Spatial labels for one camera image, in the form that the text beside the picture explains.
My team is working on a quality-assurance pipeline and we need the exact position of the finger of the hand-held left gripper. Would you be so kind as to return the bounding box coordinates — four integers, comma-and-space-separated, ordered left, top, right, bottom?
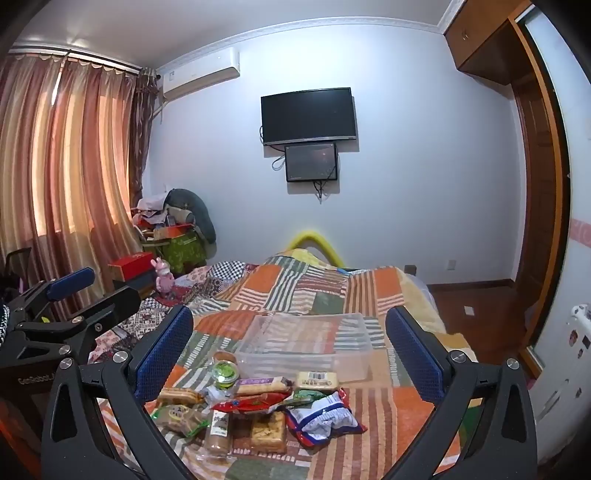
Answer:
7, 267, 96, 324
16, 285, 142, 365

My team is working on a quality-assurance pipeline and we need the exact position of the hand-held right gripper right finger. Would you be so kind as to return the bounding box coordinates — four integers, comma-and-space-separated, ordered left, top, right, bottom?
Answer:
385, 305, 539, 480

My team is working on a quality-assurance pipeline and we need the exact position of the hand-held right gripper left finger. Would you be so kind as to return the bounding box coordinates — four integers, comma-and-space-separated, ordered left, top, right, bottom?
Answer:
41, 305, 195, 480

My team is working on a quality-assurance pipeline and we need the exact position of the orange bread packet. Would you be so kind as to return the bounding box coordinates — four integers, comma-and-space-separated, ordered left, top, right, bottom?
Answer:
157, 387, 206, 407

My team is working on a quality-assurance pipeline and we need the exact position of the green jelly cup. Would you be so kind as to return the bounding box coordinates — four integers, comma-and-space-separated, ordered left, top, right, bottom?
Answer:
210, 361, 241, 388

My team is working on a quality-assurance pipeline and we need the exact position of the brown cake packet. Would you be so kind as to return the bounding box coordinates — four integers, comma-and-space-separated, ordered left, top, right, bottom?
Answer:
152, 404, 211, 439

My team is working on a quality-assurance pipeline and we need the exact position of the yellow white snack packet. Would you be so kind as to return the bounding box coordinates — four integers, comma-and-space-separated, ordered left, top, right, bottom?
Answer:
294, 370, 341, 389

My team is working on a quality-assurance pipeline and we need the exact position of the blue white snack bag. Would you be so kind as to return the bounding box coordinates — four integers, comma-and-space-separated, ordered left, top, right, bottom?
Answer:
284, 388, 368, 448

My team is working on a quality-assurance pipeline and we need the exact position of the clear plastic container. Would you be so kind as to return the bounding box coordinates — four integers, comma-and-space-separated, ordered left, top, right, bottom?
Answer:
238, 312, 374, 384

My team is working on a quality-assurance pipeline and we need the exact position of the green snack packet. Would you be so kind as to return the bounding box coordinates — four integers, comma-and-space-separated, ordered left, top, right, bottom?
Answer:
284, 389, 328, 407

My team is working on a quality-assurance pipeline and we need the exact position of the red box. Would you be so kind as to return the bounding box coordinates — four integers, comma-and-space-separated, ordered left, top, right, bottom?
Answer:
108, 251, 155, 282

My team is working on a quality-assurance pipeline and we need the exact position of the black chair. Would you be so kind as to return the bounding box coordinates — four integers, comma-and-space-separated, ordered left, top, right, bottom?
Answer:
2, 248, 33, 296

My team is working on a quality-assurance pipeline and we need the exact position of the pink plush toy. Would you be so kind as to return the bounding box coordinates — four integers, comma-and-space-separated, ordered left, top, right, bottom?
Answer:
152, 258, 176, 296

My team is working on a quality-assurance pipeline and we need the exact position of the brown bar packet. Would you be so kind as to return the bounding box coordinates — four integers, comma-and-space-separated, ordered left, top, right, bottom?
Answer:
203, 408, 232, 457

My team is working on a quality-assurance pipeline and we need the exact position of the checkered patterned quilt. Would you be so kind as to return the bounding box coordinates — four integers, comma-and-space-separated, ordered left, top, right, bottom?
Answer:
88, 261, 259, 361

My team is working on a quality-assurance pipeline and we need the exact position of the red snack packet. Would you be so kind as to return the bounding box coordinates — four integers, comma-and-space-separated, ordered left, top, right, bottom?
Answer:
211, 392, 296, 414

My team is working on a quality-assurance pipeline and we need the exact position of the pile of clothes and boxes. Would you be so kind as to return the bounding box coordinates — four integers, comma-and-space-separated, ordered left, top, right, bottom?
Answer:
131, 194, 195, 243

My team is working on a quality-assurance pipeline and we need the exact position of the purple label wafer packet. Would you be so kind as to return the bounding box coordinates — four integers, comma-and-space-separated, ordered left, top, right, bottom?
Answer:
235, 376, 293, 397

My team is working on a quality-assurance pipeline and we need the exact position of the pink striped curtain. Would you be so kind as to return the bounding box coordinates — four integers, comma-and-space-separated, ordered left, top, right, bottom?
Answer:
0, 44, 155, 296

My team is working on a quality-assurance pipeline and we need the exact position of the clear biscuit packet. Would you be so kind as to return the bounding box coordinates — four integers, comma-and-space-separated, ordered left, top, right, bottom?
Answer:
233, 411, 288, 455

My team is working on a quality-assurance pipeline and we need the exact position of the patchwork striped blanket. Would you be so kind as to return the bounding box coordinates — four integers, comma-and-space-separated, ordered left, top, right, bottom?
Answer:
88, 249, 481, 480

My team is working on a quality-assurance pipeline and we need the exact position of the yellow bed footboard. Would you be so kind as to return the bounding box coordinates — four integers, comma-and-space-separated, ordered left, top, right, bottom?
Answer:
288, 229, 345, 268

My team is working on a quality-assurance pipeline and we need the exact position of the white panel with stickers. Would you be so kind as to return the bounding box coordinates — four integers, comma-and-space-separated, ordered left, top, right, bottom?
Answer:
526, 9, 591, 462

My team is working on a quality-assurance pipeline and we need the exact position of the wooden door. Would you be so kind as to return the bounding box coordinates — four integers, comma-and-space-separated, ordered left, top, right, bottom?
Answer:
512, 18, 571, 352

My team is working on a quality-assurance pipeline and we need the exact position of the white air conditioner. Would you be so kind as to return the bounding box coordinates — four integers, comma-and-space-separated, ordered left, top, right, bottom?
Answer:
157, 47, 242, 100

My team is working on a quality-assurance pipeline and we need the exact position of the wooden overhead cabinet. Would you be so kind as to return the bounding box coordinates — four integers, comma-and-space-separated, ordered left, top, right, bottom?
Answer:
443, 0, 536, 86

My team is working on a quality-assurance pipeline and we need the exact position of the small black wall monitor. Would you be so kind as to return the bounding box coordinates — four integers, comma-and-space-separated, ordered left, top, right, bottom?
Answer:
284, 142, 339, 183

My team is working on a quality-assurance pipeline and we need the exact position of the black wall television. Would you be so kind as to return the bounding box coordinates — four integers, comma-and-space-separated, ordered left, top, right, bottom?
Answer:
261, 88, 358, 146

